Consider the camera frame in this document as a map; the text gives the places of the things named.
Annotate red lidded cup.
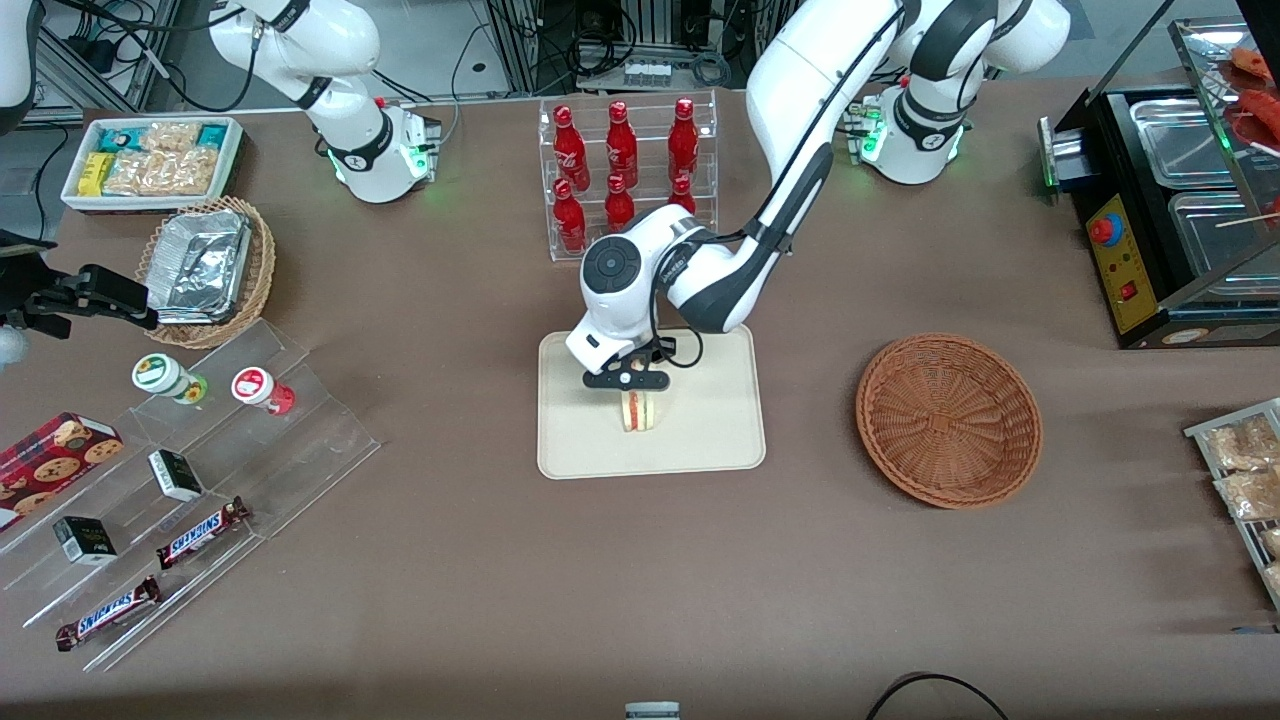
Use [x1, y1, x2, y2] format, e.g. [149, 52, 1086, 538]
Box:
[231, 366, 297, 417]

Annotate small black box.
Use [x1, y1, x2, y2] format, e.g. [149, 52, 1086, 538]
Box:
[148, 449, 205, 503]
[52, 515, 119, 567]

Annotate large clear rice cracker bag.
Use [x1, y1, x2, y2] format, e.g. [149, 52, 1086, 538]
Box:
[103, 148, 219, 197]

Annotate green lidded cup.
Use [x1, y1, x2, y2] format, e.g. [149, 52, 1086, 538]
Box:
[131, 353, 209, 406]

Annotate metal wire rack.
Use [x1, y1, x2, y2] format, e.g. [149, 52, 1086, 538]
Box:
[1184, 397, 1280, 613]

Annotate triangular sandwich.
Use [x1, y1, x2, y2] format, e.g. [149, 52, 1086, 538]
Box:
[619, 389, 660, 434]

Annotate stacked aluminium foil trays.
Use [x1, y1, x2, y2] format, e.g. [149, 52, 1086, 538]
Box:
[147, 209, 253, 325]

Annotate black food warmer cabinet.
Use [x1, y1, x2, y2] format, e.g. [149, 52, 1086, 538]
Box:
[1038, 0, 1280, 351]

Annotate red sausages in warmer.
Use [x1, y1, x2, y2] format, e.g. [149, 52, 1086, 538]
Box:
[1228, 45, 1280, 153]

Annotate snickers chocolate bar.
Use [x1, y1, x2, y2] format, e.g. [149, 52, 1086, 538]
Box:
[54, 575, 162, 653]
[155, 496, 251, 571]

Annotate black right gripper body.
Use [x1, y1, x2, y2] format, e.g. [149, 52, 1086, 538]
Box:
[0, 230, 73, 339]

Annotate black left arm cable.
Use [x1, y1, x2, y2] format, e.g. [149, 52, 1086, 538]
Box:
[647, 228, 706, 370]

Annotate clear acrylic stepped shelf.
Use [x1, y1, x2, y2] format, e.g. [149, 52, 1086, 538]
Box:
[0, 318, 382, 673]

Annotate steel warmer pan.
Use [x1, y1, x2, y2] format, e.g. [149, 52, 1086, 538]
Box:
[1168, 189, 1280, 303]
[1128, 96, 1243, 188]

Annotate oval light wicker basket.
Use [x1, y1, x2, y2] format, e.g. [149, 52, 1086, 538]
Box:
[135, 195, 277, 350]

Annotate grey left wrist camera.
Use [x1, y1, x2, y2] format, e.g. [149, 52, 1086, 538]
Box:
[582, 361, 674, 394]

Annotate red cookie box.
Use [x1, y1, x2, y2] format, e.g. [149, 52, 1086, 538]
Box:
[0, 411, 125, 533]

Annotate clear acrylic bottle rack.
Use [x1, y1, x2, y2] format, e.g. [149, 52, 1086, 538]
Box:
[538, 89, 720, 263]

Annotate black looped table cable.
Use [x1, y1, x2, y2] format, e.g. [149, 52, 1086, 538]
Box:
[864, 672, 1011, 720]

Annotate round brown wicker basket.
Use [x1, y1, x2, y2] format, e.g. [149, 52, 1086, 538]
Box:
[856, 333, 1044, 510]

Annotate white plastic snack bin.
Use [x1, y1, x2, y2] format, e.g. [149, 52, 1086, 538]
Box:
[60, 116, 245, 214]

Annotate small clear rice cracker bag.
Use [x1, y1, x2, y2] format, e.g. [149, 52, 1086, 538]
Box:
[140, 121, 203, 153]

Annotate beige plastic tray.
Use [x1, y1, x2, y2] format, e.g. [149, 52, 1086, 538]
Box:
[537, 321, 768, 481]

